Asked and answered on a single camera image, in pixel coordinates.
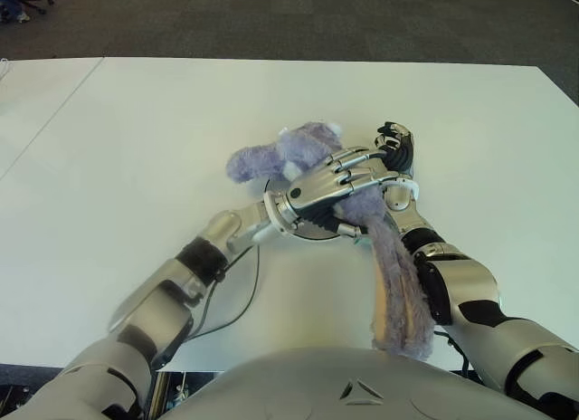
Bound metal table leg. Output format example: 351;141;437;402
151;370;172;416

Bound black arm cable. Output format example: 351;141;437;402
433;329;472;377
188;244;262;342

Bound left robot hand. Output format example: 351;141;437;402
270;147;391;238

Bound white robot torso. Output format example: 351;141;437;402
156;347;551;420

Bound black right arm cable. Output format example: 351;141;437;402
433;329;472;377

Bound person leg with sneaker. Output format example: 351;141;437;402
0;0;32;24

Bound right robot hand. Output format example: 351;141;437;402
373;119;417;177

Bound purple plush bunny doll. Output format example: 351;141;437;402
223;120;437;363

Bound white plate black rim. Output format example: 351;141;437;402
262;177;364;243

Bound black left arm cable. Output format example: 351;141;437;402
188;244;262;342

